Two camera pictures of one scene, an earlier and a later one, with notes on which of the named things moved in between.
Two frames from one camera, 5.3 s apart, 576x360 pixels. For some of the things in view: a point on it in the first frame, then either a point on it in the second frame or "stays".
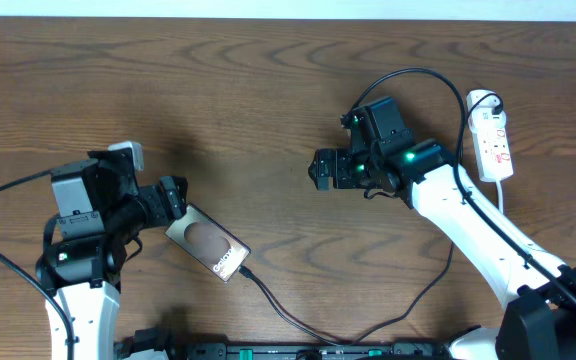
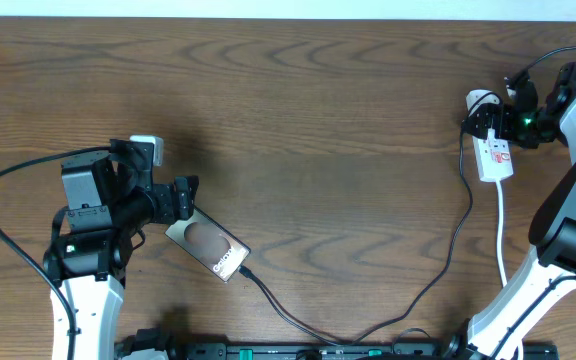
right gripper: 340,157 to 499,112
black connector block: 157,344 stays
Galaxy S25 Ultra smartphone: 208,243 stays
